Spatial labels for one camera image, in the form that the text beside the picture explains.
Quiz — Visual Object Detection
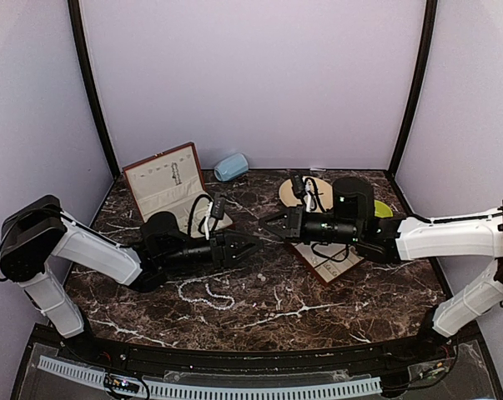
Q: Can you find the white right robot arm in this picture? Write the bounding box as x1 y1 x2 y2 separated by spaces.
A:
259 177 503 362

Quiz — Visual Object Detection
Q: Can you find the green small bowl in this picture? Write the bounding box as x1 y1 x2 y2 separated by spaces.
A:
374 200 394 218

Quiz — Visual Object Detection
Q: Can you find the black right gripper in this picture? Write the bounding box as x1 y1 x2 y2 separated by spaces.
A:
259 203 362 245

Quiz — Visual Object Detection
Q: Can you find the white slotted cable duct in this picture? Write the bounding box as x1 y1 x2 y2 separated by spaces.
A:
37 356 382 399

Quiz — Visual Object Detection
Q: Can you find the light blue cup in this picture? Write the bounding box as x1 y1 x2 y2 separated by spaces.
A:
214 153 249 182

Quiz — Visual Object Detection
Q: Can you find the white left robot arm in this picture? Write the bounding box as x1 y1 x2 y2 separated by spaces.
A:
0 195 263 363

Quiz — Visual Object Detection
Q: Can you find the red wooden jewelry box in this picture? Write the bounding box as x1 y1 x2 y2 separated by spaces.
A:
124 142 209 238

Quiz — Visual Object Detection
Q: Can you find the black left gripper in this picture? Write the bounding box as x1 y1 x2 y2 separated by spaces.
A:
159 227 264 271

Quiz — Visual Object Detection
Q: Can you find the cream ceramic plate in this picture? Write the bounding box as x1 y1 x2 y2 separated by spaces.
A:
279 177 333 210

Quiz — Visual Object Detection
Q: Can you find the red earring tray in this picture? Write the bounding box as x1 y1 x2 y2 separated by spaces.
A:
286 243 364 287

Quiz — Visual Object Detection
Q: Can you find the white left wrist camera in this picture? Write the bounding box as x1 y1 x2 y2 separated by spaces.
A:
200 194 226 233

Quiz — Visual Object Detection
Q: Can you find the white pearl necklace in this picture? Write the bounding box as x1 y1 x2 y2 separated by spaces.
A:
177 277 236 311

